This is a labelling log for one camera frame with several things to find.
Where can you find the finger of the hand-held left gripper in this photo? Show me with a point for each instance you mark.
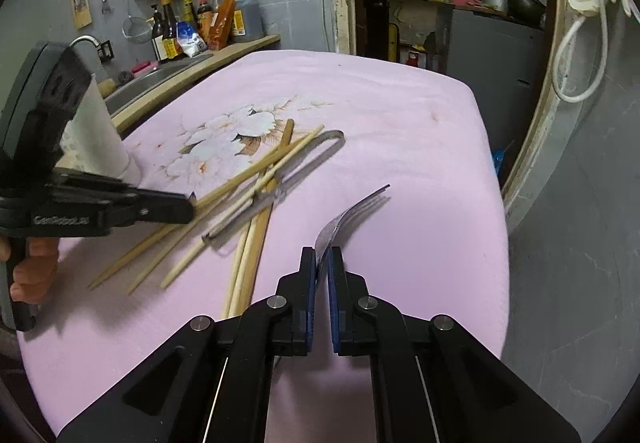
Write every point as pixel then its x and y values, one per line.
pixel 160 208

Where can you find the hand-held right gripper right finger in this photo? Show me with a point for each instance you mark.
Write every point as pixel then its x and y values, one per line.
pixel 336 313

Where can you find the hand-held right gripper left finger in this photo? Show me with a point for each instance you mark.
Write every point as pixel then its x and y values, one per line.
pixel 309 303

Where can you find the light wooden chopstick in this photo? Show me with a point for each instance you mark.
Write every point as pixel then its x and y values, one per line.
pixel 125 264
pixel 235 283
pixel 165 262
pixel 182 265

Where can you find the white utensil holder cup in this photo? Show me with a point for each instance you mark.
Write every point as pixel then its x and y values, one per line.
pixel 100 138

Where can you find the brown wooden utensil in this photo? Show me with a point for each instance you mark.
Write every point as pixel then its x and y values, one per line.
pixel 255 248

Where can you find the metal fork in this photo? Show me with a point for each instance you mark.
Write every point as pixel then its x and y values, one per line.
pixel 345 220

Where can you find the silver metal utensil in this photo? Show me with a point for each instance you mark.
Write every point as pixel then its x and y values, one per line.
pixel 305 160

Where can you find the person's left hand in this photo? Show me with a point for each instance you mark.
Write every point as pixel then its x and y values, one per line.
pixel 37 273

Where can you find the beige loofah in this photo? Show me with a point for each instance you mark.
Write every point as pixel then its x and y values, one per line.
pixel 106 87

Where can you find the metal faucet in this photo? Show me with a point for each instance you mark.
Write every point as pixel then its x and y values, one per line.
pixel 85 40

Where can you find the steel wool scrubber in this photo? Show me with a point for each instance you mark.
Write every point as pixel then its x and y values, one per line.
pixel 125 77

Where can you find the pink sponge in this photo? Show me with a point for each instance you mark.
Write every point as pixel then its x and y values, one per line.
pixel 145 68

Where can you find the steel sink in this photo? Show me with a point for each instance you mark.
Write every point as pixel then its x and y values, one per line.
pixel 150 78

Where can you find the metal strainer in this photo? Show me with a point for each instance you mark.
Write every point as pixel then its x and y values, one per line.
pixel 137 30

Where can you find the dark sauce bottle yellow label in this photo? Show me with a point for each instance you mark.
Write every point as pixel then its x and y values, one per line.
pixel 171 35

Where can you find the white blue bag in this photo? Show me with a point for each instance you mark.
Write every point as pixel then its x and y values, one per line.
pixel 192 40

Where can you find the yellow cap sauce bottle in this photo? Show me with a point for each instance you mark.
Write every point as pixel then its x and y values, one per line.
pixel 188 8

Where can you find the orange spice packet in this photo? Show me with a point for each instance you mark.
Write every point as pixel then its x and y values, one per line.
pixel 220 25

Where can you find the red cap sauce bottle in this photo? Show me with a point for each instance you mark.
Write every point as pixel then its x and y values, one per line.
pixel 203 5

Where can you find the pink floral blanket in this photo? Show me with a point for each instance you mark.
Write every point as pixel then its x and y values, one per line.
pixel 400 123

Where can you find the large plastic jug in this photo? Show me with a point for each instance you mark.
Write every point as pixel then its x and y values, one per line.
pixel 247 13

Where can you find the grey cabinet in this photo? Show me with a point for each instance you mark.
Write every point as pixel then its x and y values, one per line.
pixel 490 73

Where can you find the silver cooking pot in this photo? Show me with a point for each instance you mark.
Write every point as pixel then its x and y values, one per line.
pixel 494 1

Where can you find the dark cooking pot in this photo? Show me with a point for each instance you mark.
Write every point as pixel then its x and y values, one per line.
pixel 525 5

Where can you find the wooden door frame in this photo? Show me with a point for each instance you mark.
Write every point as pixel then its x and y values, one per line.
pixel 537 123

